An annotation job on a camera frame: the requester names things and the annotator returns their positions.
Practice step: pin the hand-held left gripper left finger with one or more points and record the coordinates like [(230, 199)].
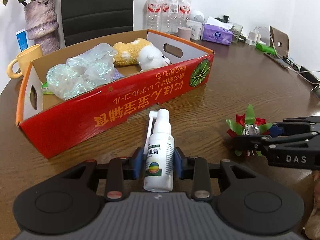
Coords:
[(138, 163)]

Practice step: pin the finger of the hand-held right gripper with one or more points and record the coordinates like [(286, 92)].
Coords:
[(297, 122), (252, 142)]

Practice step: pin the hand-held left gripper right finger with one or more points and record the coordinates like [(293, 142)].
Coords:
[(178, 162)]

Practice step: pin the white spray bottle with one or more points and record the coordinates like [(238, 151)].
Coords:
[(158, 155)]

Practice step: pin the red green ribbon flower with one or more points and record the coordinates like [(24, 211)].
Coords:
[(240, 122)]

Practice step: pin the red cardboard box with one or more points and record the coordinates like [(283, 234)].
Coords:
[(105, 120)]

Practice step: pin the iridescent plastic bag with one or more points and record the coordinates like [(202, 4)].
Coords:
[(82, 75)]

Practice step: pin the yellow white plush toy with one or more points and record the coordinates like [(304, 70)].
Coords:
[(140, 52)]

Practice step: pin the green tissue pack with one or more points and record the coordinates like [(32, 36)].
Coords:
[(46, 88)]

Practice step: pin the brown wooden desktop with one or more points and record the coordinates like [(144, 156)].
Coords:
[(237, 85)]

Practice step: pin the person's right hand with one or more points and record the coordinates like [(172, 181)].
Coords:
[(315, 220)]

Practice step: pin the black power adapter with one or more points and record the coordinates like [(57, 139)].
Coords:
[(310, 74)]

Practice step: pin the green circuit board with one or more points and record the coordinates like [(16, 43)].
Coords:
[(282, 61)]

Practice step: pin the green plastic object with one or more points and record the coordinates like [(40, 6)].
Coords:
[(265, 48)]

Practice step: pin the curved wooden stand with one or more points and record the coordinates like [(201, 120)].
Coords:
[(281, 37)]

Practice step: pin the white charger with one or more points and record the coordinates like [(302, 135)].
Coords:
[(253, 38)]

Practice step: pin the black power strip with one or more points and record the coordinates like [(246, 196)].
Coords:
[(243, 39)]

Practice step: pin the clear glass jar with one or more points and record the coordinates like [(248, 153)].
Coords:
[(237, 31)]

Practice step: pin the purple tissue pack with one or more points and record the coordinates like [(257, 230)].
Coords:
[(216, 35)]

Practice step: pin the white plastic jar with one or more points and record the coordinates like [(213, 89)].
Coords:
[(195, 30)]

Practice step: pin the small black adapter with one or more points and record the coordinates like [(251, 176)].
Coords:
[(225, 18)]

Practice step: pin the pink round jar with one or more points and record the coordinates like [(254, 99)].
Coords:
[(185, 33)]

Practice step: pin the white round speaker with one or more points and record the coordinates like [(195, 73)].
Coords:
[(197, 15)]

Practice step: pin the clear water bottle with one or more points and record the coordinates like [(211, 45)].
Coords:
[(183, 10), (153, 12), (169, 15)]

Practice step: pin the yellow mug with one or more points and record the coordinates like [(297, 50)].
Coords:
[(27, 55)]

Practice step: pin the black chair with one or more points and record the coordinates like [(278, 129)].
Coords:
[(97, 5)]

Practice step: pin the blue white box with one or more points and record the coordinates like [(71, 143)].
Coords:
[(22, 41)]

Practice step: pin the purple textured vase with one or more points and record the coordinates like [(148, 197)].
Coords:
[(42, 22)]

